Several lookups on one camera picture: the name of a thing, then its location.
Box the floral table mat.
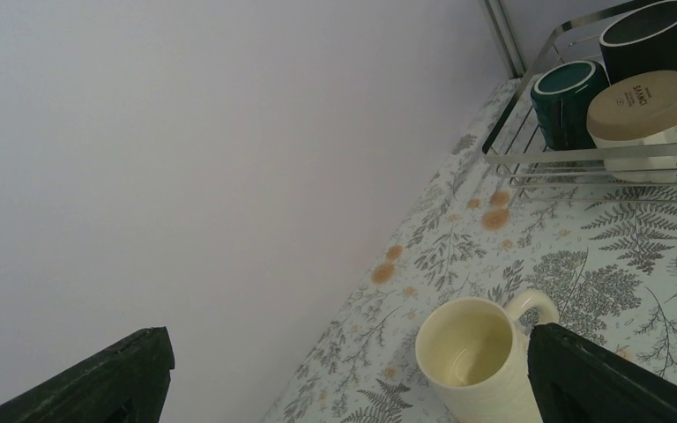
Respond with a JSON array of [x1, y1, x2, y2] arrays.
[[264, 81, 677, 422]]

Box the dark green mug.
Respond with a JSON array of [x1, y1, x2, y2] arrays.
[[530, 60, 609, 151]]

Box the metal wire dish rack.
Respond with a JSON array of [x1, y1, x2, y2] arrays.
[[482, 1, 677, 204]]

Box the cream ribbed mug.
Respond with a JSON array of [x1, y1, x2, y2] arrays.
[[415, 289, 559, 422]]

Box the black mug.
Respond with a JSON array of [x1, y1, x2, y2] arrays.
[[599, 0, 677, 85]]

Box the beige white mug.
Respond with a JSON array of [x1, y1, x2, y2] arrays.
[[586, 70, 677, 183]]

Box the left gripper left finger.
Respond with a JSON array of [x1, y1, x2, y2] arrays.
[[0, 327, 175, 422]]

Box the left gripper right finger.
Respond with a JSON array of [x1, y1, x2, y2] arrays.
[[528, 323, 677, 422]]

